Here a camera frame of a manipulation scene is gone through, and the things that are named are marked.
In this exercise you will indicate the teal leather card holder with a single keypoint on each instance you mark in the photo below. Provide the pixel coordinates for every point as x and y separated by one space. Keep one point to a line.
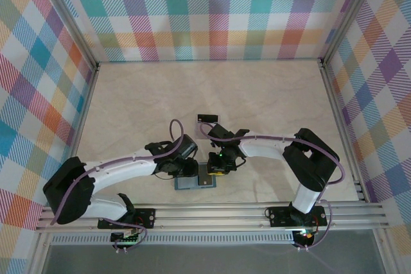
184 184

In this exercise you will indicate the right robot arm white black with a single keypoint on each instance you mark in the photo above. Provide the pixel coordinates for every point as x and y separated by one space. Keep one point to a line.
318 171

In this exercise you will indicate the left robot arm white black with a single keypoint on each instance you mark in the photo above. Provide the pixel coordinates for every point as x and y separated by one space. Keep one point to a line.
64 197

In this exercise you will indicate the left controller circuit board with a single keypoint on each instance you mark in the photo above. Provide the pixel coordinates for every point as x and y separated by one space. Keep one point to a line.
126 238

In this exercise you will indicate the controller circuit board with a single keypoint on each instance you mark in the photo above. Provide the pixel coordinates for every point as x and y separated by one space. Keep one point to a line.
306 237
126 238

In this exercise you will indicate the right controller circuit board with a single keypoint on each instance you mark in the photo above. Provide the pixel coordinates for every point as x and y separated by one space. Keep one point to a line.
306 237

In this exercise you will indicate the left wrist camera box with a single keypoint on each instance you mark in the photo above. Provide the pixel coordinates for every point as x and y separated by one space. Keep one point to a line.
184 146

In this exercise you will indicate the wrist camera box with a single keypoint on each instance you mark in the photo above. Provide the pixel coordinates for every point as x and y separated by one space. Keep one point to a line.
184 146
221 132

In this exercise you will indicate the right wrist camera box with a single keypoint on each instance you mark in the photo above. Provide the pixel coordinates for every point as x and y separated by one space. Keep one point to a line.
221 132

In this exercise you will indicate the aluminium mounting rail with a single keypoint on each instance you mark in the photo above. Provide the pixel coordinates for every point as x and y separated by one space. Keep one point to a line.
208 219

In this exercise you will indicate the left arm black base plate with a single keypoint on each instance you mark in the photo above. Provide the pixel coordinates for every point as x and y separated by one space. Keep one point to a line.
147 217

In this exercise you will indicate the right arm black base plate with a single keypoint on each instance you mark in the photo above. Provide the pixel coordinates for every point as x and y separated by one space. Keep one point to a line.
279 217

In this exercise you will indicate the aluminium table side rail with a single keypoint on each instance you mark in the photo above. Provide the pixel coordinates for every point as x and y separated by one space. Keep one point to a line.
337 116
83 116

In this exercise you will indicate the aluminium frame leg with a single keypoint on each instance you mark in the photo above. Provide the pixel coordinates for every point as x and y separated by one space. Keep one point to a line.
38 254
386 254

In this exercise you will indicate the aluminium corner frame post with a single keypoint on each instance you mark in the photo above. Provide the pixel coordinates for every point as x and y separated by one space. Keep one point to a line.
350 14
69 20

